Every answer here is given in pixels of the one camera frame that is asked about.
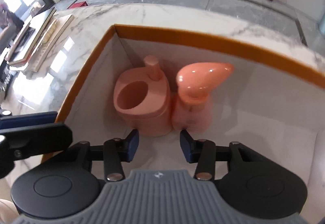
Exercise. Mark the stack of books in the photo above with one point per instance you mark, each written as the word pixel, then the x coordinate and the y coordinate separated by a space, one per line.
pixel 36 39

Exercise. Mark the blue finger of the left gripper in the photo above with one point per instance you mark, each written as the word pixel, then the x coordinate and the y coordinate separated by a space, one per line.
pixel 24 142
pixel 25 120

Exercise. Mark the orange cardboard storage box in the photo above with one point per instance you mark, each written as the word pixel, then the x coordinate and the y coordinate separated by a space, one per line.
pixel 273 101

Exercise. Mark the pink pump lotion bottle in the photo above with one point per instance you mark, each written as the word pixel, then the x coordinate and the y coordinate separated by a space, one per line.
pixel 193 106

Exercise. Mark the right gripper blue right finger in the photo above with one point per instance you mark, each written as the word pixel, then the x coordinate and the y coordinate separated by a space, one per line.
pixel 189 147

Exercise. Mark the pink toothbrush holder cup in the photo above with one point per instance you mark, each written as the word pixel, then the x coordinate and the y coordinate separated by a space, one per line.
pixel 142 97

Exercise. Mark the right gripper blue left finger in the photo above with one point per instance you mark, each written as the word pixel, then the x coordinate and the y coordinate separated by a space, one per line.
pixel 131 145

